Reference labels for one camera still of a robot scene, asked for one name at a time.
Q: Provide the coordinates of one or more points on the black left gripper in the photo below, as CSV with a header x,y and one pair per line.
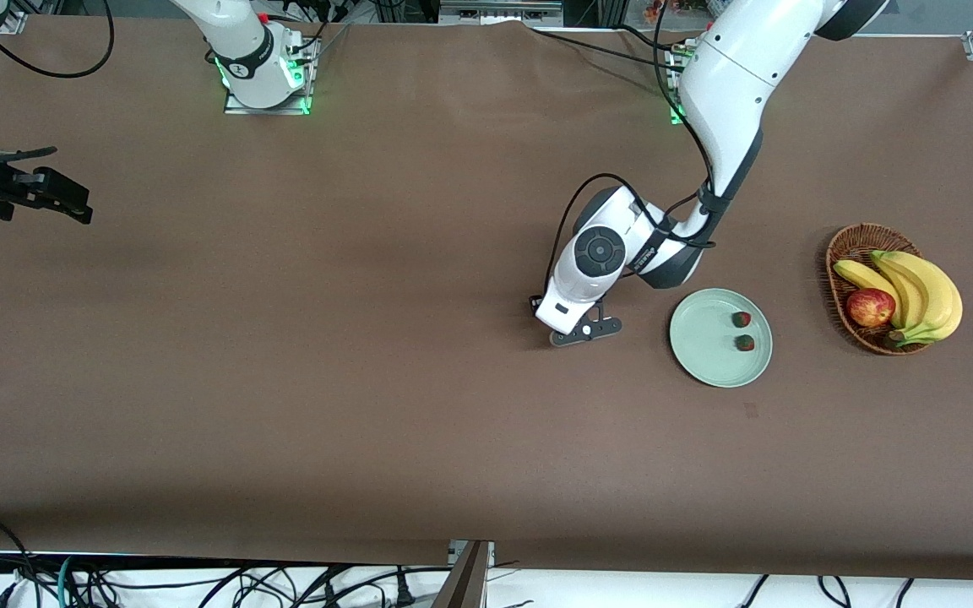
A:
x,y
531,300

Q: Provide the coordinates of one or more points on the red strawberry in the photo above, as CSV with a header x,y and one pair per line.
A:
x,y
741,319
745,343

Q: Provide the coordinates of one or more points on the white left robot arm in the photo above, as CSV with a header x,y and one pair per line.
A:
x,y
740,67

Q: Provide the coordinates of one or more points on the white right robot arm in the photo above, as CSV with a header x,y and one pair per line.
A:
x,y
241,42

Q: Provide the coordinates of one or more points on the light green round plate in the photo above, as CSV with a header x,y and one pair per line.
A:
x,y
706,346

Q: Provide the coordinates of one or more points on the brown table cover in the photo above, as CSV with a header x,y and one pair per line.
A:
x,y
453,422

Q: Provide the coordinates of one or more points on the brown wicker basket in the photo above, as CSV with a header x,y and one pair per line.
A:
x,y
854,245

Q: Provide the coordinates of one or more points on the red apple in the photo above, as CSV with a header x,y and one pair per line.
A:
x,y
871,308

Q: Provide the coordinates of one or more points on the orange colourful object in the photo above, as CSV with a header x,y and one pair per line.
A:
x,y
664,10

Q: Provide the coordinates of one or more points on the grey metal device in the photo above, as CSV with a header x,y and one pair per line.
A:
x,y
499,13

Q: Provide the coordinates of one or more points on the yellow banana bunch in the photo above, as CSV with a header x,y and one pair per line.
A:
x,y
930,295

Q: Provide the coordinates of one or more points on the aluminium frame post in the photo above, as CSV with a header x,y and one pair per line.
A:
x,y
465,583

